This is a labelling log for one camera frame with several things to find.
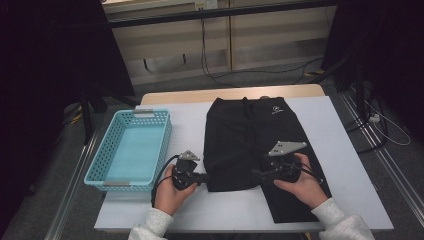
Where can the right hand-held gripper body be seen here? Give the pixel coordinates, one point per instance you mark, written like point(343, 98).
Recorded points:
point(286, 166)

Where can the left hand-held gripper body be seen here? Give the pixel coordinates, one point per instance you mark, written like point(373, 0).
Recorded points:
point(185, 175)

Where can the black pants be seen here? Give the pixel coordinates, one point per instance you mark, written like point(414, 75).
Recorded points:
point(240, 133)

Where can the light blue perforated basket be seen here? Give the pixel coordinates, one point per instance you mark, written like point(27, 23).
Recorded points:
point(133, 153)

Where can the person's left hand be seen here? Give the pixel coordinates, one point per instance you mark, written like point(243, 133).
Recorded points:
point(170, 198)

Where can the person's right hand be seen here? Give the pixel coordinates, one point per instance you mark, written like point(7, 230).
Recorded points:
point(308, 190)

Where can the white table cover board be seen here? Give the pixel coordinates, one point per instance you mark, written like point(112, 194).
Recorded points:
point(350, 133)

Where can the wooden table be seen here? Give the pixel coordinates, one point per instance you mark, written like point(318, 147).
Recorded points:
point(166, 96)

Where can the black metal stand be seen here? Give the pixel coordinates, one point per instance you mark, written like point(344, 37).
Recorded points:
point(87, 113)
point(359, 86)

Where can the long wooden desk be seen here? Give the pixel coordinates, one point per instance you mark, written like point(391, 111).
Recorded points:
point(233, 12)

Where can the black curtain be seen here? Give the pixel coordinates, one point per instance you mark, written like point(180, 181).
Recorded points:
point(393, 40)
point(40, 66)

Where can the aluminium floor rail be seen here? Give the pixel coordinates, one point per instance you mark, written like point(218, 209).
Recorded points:
point(71, 190)
point(400, 190)

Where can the black wall hook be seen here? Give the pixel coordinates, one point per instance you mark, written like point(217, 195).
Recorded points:
point(145, 64)
point(184, 58)

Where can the white wall socket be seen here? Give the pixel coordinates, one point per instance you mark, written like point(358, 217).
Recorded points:
point(206, 4)

